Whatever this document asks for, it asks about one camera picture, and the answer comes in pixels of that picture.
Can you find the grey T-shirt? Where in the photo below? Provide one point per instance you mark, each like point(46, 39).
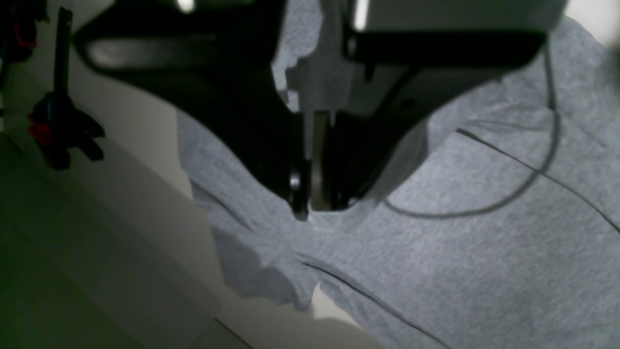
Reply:
point(503, 235)

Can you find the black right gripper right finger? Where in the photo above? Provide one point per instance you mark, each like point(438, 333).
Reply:
point(410, 58)

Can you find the blue black bar clamp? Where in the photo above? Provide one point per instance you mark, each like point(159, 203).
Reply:
point(55, 123)

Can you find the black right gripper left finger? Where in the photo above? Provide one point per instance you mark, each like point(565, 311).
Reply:
point(212, 59)

